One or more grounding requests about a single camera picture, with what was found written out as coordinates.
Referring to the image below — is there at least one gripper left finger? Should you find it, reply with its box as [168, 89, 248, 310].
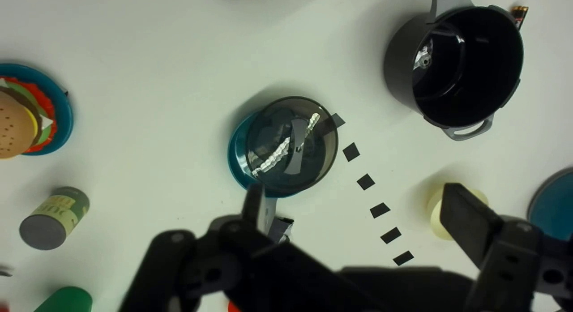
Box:
[119, 182, 314, 312]

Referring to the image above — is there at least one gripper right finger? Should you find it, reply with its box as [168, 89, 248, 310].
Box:
[440, 183, 573, 312]

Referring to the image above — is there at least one blue grey-rimmed pan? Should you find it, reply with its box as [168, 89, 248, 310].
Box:
[527, 167, 573, 242]

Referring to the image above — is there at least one dark glass pot lid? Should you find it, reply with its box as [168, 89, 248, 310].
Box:
[245, 96, 339, 192]

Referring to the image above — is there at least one black pot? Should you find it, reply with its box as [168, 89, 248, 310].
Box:
[383, 0, 525, 141]

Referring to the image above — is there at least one cream cylinder block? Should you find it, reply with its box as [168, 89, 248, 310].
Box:
[426, 183, 490, 241]

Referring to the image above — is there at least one green cylinder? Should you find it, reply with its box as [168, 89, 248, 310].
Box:
[33, 286, 93, 312]

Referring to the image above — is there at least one toy food can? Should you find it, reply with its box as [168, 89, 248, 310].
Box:
[19, 186, 90, 251]

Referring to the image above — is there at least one blue plate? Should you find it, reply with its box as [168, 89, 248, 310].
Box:
[0, 63, 74, 157]

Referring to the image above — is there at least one toy burger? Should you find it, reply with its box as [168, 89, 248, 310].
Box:
[0, 77, 58, 159]

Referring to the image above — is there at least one small orange brown object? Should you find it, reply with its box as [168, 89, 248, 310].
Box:
[510, 5, 529, 30]

